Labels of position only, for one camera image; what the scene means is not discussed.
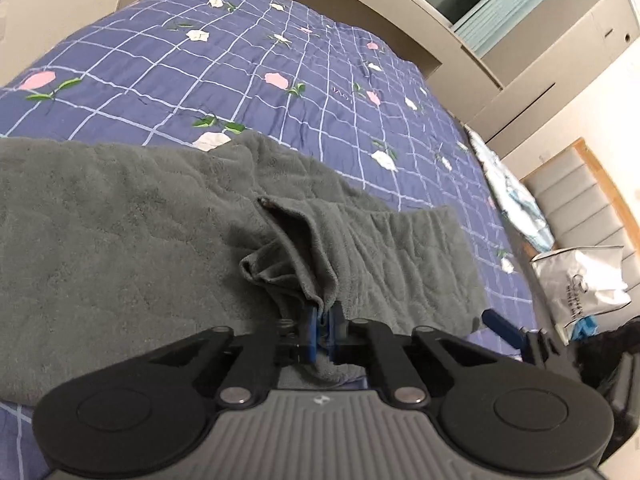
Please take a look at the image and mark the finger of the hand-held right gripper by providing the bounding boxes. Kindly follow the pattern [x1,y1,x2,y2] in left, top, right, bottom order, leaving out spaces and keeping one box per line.
[481,309,526,350]

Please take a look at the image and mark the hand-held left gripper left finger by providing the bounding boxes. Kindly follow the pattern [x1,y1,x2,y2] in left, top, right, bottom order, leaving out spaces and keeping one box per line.
[149,307,322,407]

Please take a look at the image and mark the light blue curtain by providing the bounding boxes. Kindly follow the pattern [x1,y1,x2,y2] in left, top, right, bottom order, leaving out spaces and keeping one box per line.
[454,0,587,57]

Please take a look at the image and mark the beige wardrobe with round hole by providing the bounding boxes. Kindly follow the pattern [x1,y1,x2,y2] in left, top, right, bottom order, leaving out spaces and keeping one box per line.
[470,0,640,148]

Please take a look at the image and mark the pale floral folded quilt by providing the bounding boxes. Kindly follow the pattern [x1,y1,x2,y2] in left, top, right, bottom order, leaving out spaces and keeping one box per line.
[464,126,557,255]

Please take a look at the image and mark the clear plastic bag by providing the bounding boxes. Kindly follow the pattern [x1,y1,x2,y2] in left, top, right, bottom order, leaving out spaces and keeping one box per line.
[531,246,632,343]

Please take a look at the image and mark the purple checked floral bedspread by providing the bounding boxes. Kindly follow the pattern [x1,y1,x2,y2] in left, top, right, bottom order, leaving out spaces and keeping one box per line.
[0,0,543,480]

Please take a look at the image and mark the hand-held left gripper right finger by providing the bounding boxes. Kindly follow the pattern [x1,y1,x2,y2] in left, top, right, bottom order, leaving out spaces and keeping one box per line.
[322,302,498,407]

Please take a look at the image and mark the grey quilted pants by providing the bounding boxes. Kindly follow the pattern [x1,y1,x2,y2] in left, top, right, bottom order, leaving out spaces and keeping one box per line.
[0,132,492,403]

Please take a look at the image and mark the grey padded headboard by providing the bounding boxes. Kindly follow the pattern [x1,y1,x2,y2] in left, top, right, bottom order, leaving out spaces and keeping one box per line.
[520,137,640,306]

